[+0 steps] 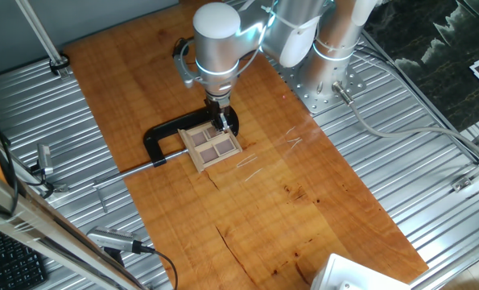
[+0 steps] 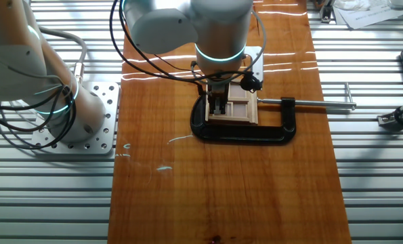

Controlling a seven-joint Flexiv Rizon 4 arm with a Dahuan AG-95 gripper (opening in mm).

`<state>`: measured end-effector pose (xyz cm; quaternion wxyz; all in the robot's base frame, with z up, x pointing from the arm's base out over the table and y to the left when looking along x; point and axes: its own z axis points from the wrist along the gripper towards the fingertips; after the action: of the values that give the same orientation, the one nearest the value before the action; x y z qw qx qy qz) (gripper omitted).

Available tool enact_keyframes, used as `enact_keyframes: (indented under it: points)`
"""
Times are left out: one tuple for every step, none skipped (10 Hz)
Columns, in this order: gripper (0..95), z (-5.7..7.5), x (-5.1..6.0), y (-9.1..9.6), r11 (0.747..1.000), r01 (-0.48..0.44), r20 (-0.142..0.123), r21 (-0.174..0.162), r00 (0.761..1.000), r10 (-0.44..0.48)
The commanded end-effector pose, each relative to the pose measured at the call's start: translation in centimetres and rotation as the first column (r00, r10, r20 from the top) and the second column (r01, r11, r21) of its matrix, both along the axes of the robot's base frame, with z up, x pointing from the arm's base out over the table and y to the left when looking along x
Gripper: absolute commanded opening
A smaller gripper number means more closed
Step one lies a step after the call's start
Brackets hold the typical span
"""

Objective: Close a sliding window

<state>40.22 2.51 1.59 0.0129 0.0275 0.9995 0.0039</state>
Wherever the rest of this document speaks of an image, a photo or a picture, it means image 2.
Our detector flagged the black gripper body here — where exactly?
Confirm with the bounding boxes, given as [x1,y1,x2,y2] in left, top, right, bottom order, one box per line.
[197,73,231,98]

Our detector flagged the black C-clamp with steel screw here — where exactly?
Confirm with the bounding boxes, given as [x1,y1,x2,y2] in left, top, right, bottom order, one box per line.
[190,82,357,146]

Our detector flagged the long wooden board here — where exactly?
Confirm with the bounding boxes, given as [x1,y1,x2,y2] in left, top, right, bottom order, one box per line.
[106,0,353,244]

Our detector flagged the white crumpled tissue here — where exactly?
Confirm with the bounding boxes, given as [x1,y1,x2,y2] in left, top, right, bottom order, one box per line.
[333,0,371,11]

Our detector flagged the white printed paper sheets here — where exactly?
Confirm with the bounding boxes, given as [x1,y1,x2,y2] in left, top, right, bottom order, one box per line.
[333,0,403,30]

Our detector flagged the miniature wooden window frame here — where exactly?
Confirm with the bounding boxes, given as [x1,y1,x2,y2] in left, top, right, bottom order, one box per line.
[205,76,259,125]

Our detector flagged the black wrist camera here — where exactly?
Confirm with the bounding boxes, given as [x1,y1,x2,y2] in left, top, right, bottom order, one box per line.
[240,75,263,92]

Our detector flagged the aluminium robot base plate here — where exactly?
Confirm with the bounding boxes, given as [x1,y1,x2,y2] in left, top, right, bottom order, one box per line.
[30,81,121,155]

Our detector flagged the thick black gripper cable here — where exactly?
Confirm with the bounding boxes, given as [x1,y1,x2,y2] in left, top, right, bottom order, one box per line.
[108,0,205,87]

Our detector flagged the black metal bracket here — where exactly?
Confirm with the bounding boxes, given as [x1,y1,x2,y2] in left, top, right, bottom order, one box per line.
[314,0,336,24]

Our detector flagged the thick grey cable with connector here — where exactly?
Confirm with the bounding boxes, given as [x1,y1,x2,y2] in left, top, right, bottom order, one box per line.
[38,26,88,84]

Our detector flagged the black cable loops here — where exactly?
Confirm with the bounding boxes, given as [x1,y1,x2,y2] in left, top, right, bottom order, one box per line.
[0,84,77,152]

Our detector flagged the small silver camera with mount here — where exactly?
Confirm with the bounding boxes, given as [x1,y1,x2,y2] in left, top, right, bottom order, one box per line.
[377,101,403,131]

